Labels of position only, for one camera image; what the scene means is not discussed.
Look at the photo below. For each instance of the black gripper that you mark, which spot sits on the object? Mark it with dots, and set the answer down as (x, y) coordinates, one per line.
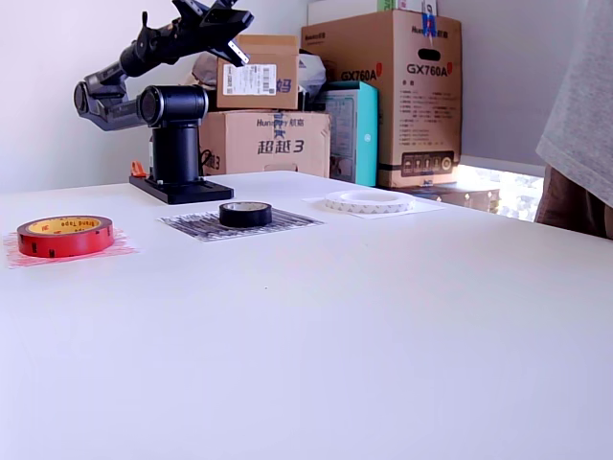
(211, 29)

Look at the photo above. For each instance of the small black tape roll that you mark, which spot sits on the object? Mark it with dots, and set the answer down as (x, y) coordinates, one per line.
(245, 218)

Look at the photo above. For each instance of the white tape roll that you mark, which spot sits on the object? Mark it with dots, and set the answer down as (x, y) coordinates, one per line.
(369, 205)

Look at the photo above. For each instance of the red tape roll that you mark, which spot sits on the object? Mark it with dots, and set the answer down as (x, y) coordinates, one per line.
(67, 242)

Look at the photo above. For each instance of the black gray Piper robot arm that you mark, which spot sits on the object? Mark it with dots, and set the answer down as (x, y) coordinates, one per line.
(167, 105)

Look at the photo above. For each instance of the gray crumpled bag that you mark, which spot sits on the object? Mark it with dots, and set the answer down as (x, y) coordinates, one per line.
(206, 69)

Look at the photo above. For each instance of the cardboard box with shipping label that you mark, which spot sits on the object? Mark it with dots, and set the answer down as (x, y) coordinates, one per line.
(258, 76)

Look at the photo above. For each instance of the white gray plastic bag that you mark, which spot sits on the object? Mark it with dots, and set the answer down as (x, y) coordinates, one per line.
(311, 69)

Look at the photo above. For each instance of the cardboard box with blue print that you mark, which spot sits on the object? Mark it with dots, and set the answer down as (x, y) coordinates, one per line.
(268, 144)

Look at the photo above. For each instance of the white green box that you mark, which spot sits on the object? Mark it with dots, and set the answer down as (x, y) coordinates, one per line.
(373, 7)

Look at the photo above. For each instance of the orange clamp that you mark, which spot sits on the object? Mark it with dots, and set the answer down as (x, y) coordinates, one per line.
(138, 168)

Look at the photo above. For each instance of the teal box with white print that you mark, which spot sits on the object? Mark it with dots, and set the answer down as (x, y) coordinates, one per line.
(364, 134)

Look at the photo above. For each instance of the black scribbled paper sheet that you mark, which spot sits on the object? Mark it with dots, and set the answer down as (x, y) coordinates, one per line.
(201, 230)

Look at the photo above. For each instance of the GX760A cardboard box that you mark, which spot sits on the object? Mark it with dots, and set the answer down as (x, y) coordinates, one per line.
(421, 105)

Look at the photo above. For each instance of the red scribbled paper sheet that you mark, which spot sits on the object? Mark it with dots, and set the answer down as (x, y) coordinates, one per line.
(129, 244)

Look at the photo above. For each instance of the blank white paper sheet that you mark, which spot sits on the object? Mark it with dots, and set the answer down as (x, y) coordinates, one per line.
(421, 208)

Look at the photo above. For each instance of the person in gray shirt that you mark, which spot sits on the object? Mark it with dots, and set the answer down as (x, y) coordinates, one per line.
(579, 120)

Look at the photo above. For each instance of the wrist camera board on bracket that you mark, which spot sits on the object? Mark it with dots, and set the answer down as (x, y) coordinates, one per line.
(194, 7)

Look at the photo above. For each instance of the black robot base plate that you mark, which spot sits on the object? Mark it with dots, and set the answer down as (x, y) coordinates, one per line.
(191, 191)

